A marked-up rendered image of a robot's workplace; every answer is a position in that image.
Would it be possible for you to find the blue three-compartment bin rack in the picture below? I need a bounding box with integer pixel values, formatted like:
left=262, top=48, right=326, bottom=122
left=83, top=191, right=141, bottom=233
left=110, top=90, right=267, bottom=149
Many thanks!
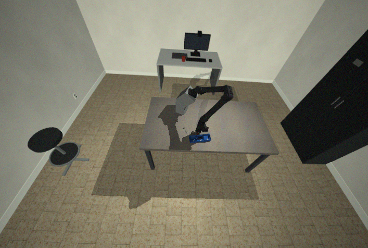
left=189, top=133, right=211, bottom=143

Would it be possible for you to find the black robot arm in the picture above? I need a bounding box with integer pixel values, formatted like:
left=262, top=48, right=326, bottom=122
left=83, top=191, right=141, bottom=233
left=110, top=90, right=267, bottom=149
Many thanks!
left=188, top=85, right=233, bottom=132

